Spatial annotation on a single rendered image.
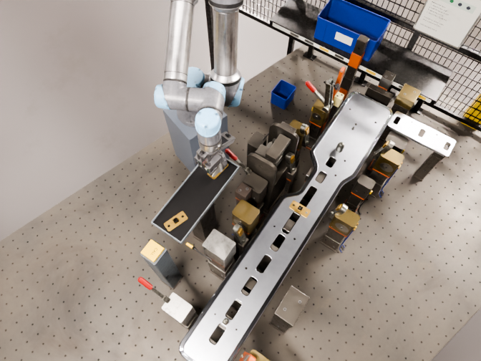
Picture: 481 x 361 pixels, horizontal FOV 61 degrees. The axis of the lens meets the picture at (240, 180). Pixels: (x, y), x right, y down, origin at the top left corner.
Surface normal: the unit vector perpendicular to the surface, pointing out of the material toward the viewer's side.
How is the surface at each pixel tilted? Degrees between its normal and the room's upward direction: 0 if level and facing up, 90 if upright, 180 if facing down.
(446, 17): 90
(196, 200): 0
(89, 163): 0
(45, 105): 0
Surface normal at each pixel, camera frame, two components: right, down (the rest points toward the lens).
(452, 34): -0.56, 0.75
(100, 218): 0.00, -0.43
